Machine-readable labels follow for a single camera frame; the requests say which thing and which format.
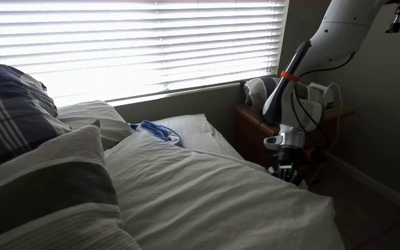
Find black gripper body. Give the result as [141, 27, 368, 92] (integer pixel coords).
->
[262, 126, 305, 181]

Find white blanket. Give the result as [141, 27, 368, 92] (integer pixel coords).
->
[105, 134, 344, 250]

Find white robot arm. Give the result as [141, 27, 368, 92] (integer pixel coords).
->
[262, 0, 393, 185]

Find wooden nightstand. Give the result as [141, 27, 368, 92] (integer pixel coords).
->
[232, 105, 354, 185]

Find white device on nightstand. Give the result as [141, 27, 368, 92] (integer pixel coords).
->
[307, 82, 335, 110]

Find striped bolster pillow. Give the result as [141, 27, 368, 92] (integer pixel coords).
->
[243, 77, 278, 113]

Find white bed pillow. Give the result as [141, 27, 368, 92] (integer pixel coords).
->
[157, 114, 241, 159]

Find blue cloth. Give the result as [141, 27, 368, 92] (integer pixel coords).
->
[129, 121, 183, 148]

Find cream pillow behind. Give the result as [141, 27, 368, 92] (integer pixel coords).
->
[58, 101, 130, 151]

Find white window blinds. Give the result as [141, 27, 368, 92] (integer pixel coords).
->
[0, 0, 289, 106]

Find grey striped front pillow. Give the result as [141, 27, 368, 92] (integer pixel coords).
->
[0, 126, 140, 250]

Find navy plaid pillow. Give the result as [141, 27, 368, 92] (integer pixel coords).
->
[0, 64, 71, 164]

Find white cable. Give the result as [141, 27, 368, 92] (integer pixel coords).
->
[308, 81, 344, 185]

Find orange strap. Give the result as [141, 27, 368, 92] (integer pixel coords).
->
[279, 70, 301, 85]

